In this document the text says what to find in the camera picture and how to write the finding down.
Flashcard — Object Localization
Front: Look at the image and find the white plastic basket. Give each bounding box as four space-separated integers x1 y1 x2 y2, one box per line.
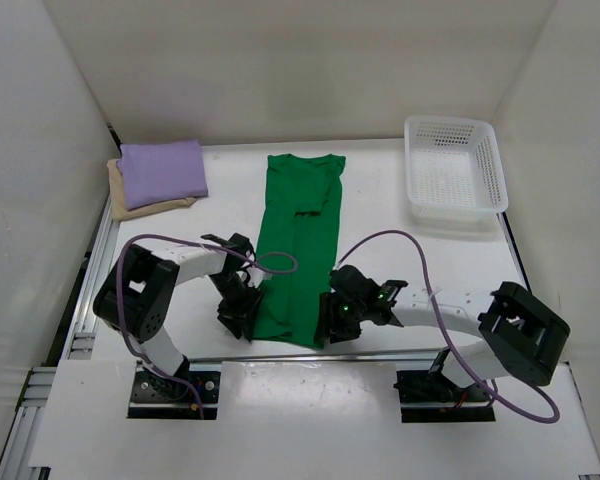
404 115 509 223

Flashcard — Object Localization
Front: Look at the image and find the purple t shirt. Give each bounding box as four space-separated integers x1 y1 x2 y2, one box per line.
117 140 208 209

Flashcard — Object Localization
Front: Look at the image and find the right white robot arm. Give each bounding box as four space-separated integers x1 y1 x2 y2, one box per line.
314 265 571 388

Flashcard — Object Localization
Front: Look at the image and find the green t shirt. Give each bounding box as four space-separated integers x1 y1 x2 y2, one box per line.
253 154 346 349

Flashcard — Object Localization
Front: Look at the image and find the aluminium frame rail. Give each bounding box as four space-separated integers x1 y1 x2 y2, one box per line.
0 144 136 480

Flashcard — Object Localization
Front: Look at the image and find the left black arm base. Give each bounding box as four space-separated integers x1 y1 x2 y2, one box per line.
127 363 221 421

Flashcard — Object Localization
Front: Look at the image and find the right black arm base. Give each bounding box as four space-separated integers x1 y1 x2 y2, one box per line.
394 370 496 424

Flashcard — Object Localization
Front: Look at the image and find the front aluminium table rail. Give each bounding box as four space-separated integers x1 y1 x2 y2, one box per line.
180 341 443 363

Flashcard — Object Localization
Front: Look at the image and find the beige t shirt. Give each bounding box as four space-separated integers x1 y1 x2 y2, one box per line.
106 159 196 222

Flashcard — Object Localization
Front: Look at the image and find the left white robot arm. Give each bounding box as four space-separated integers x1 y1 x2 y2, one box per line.
93 233 264 398

